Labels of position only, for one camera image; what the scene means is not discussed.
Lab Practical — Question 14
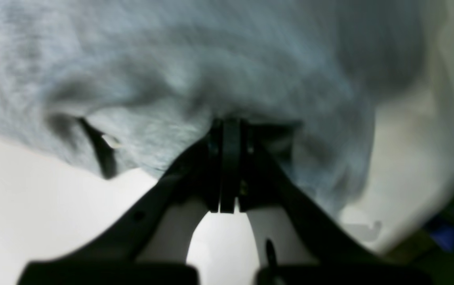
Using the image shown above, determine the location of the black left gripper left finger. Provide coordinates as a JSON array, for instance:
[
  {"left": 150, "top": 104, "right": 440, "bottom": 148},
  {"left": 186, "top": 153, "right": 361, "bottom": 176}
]
[{"left": 17, "top": 120, "right": 232, "bottom": 285}]

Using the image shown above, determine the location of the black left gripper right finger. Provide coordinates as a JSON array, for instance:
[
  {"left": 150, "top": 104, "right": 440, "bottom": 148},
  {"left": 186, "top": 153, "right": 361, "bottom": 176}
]
[{"left": 231, "top": 119, "right": 433, "bottom": 285}]

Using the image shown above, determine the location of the grey T-shirt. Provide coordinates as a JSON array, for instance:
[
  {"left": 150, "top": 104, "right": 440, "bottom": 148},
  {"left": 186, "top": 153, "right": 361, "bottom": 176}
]
[{"left": 0, "top": 0, "right": 444, "bottom": 217}]

